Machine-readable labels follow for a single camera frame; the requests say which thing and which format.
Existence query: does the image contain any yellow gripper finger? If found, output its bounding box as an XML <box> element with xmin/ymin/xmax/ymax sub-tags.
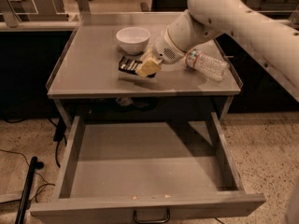
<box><xmin>140</xmin><ymin>47</ymin><xmax>153</xmax><ymax>63</ymax></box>
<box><xmin>136</xmin><ymin>58</ymin><xmax>162</xmax><ymax>77</ymax></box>

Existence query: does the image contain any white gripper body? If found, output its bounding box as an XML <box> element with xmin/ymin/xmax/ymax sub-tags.
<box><xmin>152</xmin><ymin>29</ymin><xmax>185</xmax><ymax>64</ymax></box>

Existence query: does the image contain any black chocolate bar wrapper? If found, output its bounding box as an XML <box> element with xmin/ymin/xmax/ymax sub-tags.
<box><xmin>118</xmin><ymin>56</ymin><xmax>155</xmax><ymax>78</ymax></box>

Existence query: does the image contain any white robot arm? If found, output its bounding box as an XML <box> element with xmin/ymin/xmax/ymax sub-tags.
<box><xmin>149</xmin><ymin>0</ymin><xmax>299</xmax><ymax>224</ymax></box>

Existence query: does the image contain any open grey top drawer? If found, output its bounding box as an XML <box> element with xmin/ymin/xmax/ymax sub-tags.
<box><xmin>30</xmin><ymin>114</ymin><xmax>265</xmax><ymax>224</ymax></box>

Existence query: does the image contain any white ceramic bowl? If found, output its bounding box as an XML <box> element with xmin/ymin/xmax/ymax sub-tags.
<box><xmin>116</xmin><ymin>27</ymin><xmax>150</xmax><ymax>55</ymax></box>

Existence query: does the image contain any black mesh chair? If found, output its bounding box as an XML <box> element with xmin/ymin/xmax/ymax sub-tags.
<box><xmin>140</xmin><ymin>0</ymin><xmax>187</xmax><ymax>12</ymax></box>

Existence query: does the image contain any white tag under table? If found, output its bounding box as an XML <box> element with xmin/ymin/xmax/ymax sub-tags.
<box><xmin>116</xmin><ymin>97</ymin><xmax>134</xmax><ymax>106</ymax></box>

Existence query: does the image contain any clear plastic water bottle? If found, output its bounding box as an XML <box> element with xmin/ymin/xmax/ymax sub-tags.
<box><xmin>184</xmin><ymin>49</ymin><xmax>230</xmax><ymax>81</ymax></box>

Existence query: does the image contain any grey cabinet table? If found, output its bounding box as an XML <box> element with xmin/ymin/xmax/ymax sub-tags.
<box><xmin>47</xmin><ymin>12</ymin><xmax>242</xmax><ymax>127</ymax></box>

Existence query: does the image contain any black pole on floor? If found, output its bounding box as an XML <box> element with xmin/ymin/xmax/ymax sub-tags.
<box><xmin>14</xmin><ymin>156</ymin><xmax>44</xmax><ymax>224</ymax></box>

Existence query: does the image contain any black drawer handle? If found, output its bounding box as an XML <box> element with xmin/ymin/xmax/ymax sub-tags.
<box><xmin>133</xmin><ymin>208</ymin><xmax>171</xmax><ymax>224</ymax></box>

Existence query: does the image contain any black floor cable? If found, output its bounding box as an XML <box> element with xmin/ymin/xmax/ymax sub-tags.
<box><xmin>0</xmin><ymin>118</ymin><xmax>68</xmax><ymax>203</ymax></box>

